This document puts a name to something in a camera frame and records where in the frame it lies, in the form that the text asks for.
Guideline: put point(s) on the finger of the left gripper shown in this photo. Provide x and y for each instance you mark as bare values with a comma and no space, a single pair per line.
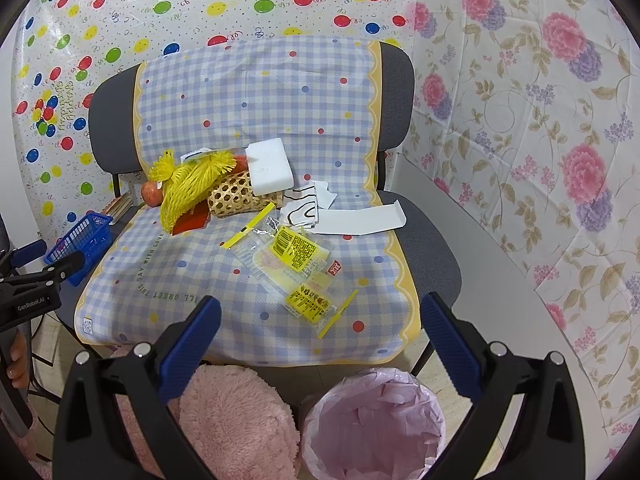
59,271
29,253

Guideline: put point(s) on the clear yellow-labelled plastic bag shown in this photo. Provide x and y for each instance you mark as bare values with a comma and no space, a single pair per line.
298,270

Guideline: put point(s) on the red apple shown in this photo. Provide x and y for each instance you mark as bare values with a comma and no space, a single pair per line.
152,194

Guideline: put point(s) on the woven bamboo basket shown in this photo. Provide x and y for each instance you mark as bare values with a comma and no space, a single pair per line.
234,194

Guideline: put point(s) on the person's left hand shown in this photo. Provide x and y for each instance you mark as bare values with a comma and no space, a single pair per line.
18,369

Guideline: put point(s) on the small white paper scrap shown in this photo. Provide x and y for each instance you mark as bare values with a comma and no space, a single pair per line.
325,198

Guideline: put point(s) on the white cardboard strip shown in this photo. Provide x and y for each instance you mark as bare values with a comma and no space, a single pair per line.
360,222

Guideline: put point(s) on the stack of books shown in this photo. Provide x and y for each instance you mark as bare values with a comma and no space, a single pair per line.
117,207

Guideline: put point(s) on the blue checkered chair cover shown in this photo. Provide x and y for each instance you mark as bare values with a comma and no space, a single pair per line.
322,96

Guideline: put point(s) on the grey office chair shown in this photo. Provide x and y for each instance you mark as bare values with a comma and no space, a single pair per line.
432,263

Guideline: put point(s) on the orange knitted cloth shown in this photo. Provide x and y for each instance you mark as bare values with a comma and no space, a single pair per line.
240,163

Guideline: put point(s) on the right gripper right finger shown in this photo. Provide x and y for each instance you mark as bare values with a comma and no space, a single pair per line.
547,440

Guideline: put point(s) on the yellow plastic strip lower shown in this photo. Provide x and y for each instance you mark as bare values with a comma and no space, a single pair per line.
337,315

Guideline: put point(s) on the white blue milk carton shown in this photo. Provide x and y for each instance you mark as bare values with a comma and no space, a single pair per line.
195,155

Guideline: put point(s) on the red paper wrapper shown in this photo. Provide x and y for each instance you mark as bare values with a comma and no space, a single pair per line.
196,218

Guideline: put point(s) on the bin with pink bag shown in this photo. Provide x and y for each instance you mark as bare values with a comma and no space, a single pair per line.
380,423

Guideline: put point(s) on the balloon print plastic sheet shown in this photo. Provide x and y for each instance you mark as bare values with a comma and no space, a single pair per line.
64,49

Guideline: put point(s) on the white paper with brown lines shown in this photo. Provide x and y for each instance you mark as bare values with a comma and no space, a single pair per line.
300,207

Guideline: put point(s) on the blue plastic basket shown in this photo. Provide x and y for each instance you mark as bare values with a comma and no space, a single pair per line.
91,236

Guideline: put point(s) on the yellow plastic strip upper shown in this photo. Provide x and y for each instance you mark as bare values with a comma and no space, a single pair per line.
251,225

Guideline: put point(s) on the floral print plastic sheet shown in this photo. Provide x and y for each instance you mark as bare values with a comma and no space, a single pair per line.
527,115

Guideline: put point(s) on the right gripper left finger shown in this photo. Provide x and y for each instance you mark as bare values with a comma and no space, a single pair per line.
91,439

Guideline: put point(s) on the yellow plastic strip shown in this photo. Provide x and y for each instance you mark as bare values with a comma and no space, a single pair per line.
251,225
337,315

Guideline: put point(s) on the white foam sponge block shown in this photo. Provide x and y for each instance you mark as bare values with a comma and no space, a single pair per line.
268,166

